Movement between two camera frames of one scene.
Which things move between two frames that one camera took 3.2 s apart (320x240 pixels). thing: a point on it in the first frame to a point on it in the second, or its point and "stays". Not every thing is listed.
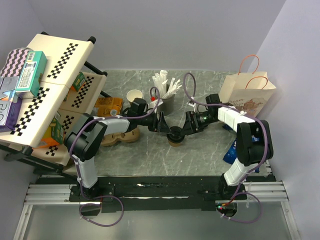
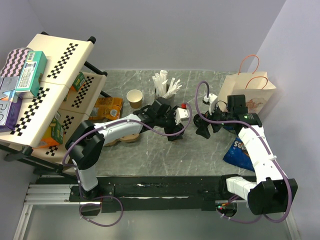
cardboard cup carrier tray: x=129 y=136 stays
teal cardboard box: x=34 y=65 stays
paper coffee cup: x=133 y=94 stays
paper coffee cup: x=174 y=144 to x=173 y=138
